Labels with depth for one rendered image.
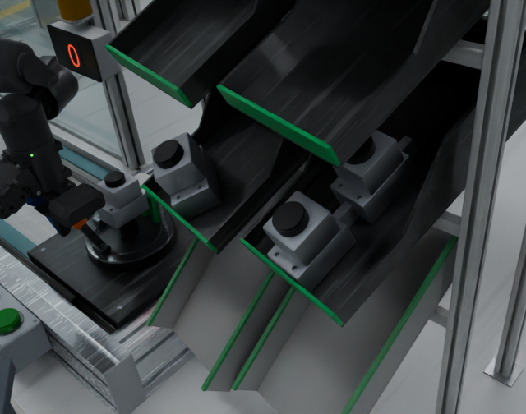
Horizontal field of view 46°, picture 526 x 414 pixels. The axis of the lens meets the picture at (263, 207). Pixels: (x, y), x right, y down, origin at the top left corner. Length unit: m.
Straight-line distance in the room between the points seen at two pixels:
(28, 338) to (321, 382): 0.44
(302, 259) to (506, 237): 0.67
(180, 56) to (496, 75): 0.27
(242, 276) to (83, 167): 0.59
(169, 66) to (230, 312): 0.32
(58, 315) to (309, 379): 0.40
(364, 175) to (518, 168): 0.82
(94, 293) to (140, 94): 0.85
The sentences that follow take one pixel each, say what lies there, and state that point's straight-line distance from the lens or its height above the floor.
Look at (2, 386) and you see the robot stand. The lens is 0.74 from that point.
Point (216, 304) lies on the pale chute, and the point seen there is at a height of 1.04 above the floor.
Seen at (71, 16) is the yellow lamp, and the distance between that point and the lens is 1.03.
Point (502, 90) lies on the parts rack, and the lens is 0.48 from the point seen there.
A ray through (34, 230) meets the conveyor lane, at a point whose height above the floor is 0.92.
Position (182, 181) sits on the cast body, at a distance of 0.62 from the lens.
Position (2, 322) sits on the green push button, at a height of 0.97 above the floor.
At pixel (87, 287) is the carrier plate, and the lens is 0.94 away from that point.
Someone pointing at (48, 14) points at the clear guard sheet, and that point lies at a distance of 1.21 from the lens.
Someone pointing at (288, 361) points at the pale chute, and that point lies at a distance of 0.71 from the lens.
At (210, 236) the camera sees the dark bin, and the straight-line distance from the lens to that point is 0.59.
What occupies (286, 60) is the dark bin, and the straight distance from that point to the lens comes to 0.52.
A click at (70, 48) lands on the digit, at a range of 1.06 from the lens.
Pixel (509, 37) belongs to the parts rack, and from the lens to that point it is 0.46.
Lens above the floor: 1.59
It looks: 37 degrees down
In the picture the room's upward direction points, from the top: 7 degrees counter-clockwise
